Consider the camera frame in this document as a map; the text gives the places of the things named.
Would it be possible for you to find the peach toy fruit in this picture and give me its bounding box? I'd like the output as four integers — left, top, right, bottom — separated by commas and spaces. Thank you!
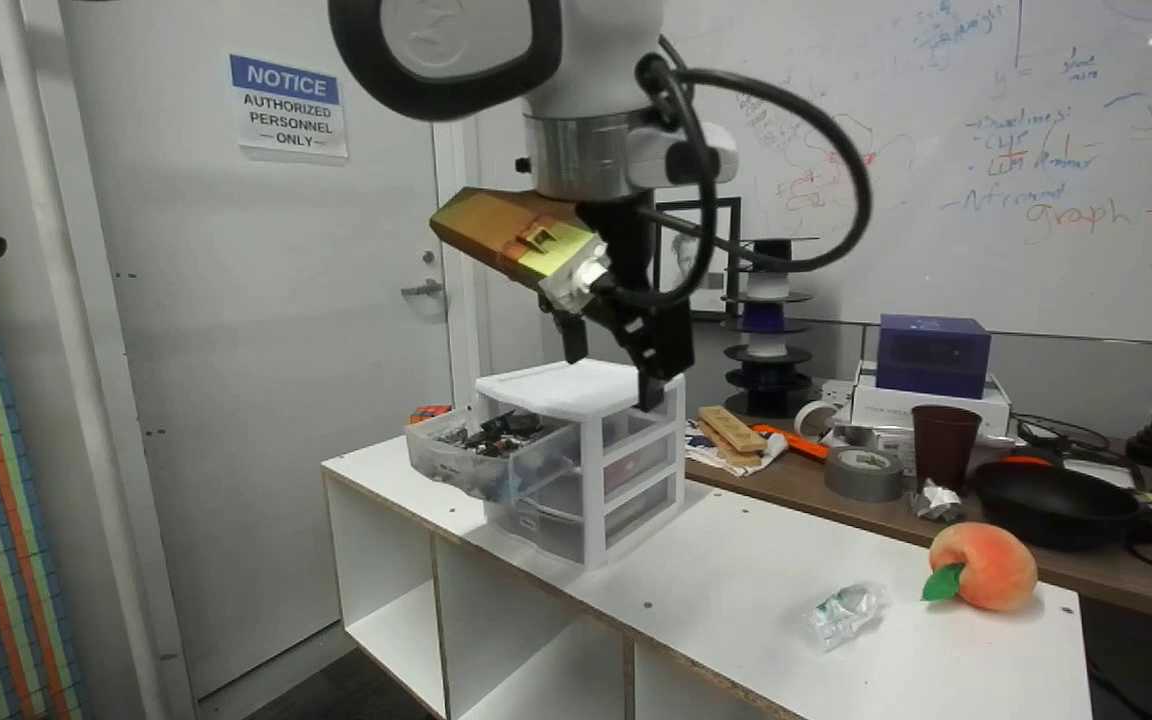
926, 522, 1035, 613

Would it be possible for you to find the notice sign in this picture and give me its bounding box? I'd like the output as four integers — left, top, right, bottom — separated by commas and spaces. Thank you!
227, 58, 350, 159

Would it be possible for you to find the dark red cup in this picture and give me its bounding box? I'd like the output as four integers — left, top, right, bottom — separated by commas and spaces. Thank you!
913, 404, 982, 490

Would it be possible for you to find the black frying pan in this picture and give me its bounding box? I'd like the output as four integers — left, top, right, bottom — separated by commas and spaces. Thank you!
967, 463, 1142, 552

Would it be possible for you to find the grey tape roll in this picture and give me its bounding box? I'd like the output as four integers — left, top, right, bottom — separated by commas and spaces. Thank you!
823, 450, 904, 505

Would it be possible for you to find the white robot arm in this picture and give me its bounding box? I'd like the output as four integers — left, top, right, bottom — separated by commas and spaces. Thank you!
327, 0, 737, 408

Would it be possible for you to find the clear plastic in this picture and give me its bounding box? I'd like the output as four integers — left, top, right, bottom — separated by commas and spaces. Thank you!
803, 586, 883, 650

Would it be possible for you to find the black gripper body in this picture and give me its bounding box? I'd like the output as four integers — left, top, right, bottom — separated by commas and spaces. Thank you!
576, 198, 695, 382

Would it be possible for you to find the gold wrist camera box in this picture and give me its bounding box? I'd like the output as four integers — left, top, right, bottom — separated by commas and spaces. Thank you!
428, 189, 607, 318

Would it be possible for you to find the wooden desk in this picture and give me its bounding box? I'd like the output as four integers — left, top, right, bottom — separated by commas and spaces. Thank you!
684, 414, 1152, 638

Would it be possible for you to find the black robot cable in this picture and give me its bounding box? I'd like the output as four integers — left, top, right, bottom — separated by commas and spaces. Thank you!
632, 35, 876, 311

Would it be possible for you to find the black spool tower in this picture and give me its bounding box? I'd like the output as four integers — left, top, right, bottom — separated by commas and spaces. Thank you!
729, 242, 814, 419

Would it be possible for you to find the white shelf cabinet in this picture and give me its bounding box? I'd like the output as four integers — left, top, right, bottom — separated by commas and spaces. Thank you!
323, 440, 1092, 720

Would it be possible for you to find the white plastic drawer unit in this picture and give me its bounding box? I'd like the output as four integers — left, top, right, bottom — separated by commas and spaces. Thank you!
476, 362, 684, 565

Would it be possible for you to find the clear top drawer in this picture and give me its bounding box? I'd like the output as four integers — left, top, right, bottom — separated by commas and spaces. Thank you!
404, 414, 581, 505

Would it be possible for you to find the purple box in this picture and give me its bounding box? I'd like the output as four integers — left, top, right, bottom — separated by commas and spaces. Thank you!
876, 318, 992, 398

